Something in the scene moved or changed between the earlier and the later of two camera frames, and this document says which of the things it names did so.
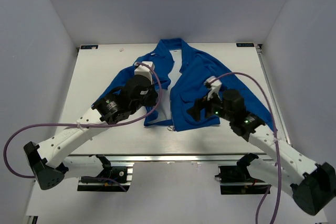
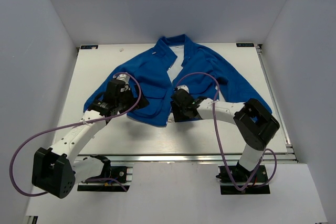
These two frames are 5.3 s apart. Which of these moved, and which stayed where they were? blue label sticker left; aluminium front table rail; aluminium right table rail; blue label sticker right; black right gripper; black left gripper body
Moved: black left gripper body; black right gripper
Stayed: blue label sticker right; aluminium right table rail; blue label sticker left; aluminium front table rail
